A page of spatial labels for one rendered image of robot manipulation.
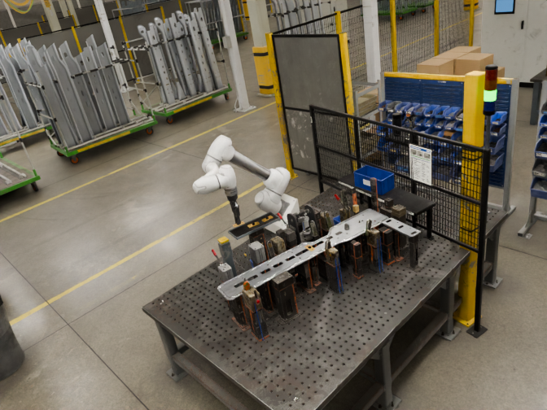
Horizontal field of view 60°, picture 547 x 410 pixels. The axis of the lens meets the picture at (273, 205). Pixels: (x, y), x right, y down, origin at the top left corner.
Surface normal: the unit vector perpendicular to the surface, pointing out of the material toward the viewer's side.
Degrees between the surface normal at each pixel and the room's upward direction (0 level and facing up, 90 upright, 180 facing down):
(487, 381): 0
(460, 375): 0
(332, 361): 0
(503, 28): 90
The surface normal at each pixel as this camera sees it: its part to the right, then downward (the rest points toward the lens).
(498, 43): -0.71, 0.43
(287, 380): -0.16, -0.87
